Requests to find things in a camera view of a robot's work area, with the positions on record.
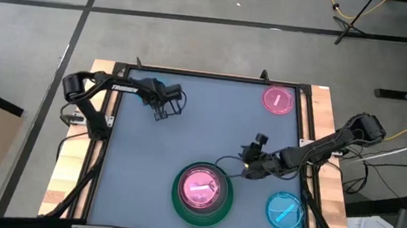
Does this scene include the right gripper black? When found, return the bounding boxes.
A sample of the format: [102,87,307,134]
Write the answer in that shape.
[238,143,284,183]

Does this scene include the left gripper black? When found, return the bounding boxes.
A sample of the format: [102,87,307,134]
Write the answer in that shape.
[142,78,174,124]

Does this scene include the small clear pink plate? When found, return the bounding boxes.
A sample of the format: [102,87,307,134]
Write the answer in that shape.
[176,164,224,211]
[260,83,297,118]

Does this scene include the grey-blue table mat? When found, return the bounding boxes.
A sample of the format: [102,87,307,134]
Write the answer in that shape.
[86,66,321,228]

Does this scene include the small clear blue plate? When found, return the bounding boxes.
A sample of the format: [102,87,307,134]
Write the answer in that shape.
[263,189,308,228]

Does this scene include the large green plastic plate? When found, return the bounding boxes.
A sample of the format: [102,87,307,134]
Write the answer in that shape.
[168,159,239,228]

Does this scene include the black tripod stand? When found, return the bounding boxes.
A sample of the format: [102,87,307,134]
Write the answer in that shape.
[329,0,377,49]

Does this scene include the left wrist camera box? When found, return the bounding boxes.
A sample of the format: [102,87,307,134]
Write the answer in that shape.
[165,83,185,102]

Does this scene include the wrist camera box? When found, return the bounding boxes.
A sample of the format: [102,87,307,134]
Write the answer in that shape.
[253,132,271,148]
[165,83,185,102]

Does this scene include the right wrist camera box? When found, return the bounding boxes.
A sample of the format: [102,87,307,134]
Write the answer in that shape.
[253,132,271,148]

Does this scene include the black table frame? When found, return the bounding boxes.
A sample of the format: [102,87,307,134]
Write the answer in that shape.
[65,57,342,228]

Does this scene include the black diagonal frame strut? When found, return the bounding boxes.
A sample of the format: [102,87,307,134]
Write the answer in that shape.
[297,183,356,228]
[42,143,106,224]

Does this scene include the black floor cables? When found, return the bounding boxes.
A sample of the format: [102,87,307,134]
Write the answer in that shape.
[329,139,407,209]

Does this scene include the white cable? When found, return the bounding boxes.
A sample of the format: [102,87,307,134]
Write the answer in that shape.
[348,124,407,168]

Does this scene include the thin yellow cable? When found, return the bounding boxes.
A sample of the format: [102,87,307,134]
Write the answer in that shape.
[321,0,391,24]

